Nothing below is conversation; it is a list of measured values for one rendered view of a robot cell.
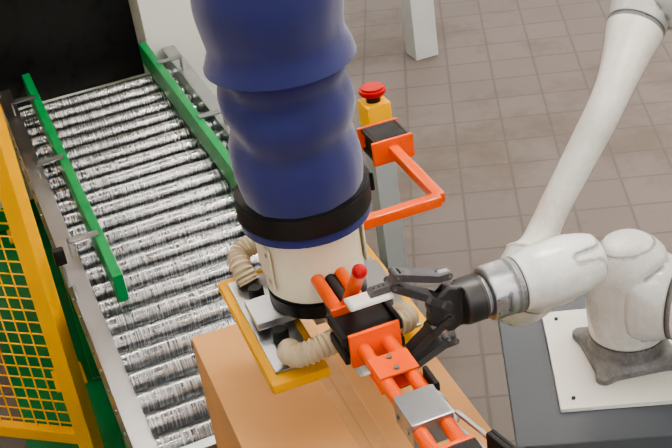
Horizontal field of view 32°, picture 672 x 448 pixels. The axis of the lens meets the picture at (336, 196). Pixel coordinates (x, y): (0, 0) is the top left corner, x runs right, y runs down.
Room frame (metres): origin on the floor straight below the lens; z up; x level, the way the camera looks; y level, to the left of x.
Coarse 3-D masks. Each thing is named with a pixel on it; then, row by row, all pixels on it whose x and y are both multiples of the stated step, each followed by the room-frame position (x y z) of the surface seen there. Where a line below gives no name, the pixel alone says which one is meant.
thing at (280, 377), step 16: (256, 272) 1.82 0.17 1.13; (224, 288) 1.79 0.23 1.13; (240, 288) 1.77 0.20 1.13; (256, 288) 1.73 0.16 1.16; (240, 304) 1.72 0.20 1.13; (240, 320) 1.68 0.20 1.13; (256, 336) 1.62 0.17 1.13; (272, 336) 1.60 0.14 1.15; (288, 336) 1.59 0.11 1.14; (304, 336) 1.61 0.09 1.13; (256, 352) 1.58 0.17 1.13; (272, 352) 1.57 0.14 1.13; (272, 368) 1.53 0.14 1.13; (288, 368) 1.52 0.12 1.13; (304, 368) 1.52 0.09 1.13; (320, 368) 1.52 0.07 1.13; (272, 384) 1.49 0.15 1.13; (288, 384) 1.50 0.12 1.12; (304, 384) 1.50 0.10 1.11
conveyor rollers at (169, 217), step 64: (64, 128) 3.84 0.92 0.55; (128, 128) 3.79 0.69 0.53; (64, 192) 3.36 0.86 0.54; (128, 192) 3.32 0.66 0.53; (192, 192) 3.22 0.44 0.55; (128, 256) 2.96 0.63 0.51; (192, 256) 2.85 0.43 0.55; (256, 256) 2.80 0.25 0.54; (128, 320) 2.59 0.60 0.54; (192, 320) 2.55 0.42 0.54; (192, 384) 2.28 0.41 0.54
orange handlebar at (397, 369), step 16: (400, 160) 1.95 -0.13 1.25; (416, 176) 1.88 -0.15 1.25; (432, 192) 1.81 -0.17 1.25; (384, 208) 1.78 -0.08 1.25; (400, 208) 1.77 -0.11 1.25; (416, 208) 1.78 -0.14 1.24; (432, 208) 1.79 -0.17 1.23; (368, 224) 1.75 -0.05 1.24; (336, 272) 1.61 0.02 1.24; (320, 288) 1.57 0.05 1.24; (336, 304) 1.51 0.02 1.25; (368, 352) 1.38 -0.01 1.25; (400, 352) 1.37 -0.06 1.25; (368, 368) 1.36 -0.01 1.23; (384, 368) 1.33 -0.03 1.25; (400, 368) 1.33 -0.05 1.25; (416, 368) 1.33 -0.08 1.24; (384, 384) 1.31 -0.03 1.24; (400, 384) 1.33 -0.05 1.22; (416, 384) 1.30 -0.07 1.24; (416, 432) 1.20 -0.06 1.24; (448, 432) 1.19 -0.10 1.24
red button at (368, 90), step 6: (366, 84) 2.76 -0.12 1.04; (372, 84) 2.75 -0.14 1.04; (378, 84) 2.75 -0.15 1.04; (360, 90) 2.74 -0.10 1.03; (366, 90) 2.72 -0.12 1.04; (372, 90) 2.72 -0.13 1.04; (378, 90) 2.72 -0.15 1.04; (384, 90) 2.73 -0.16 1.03; (366, 96) 2.71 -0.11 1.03; (372, 96) 2.71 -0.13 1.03; (378, 96) 2.71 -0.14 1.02; (372, 102) 2.72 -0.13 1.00
